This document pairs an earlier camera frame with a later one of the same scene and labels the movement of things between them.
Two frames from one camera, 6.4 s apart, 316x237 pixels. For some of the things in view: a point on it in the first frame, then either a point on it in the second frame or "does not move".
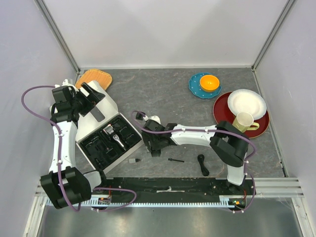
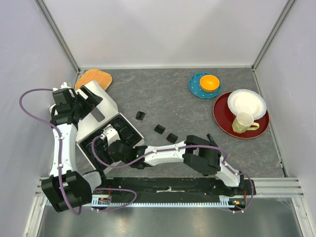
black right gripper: [154, 145] → [119, 140]
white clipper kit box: [103, 135] does not move
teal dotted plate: [195, 89] does not move
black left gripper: [91, 99] does not move
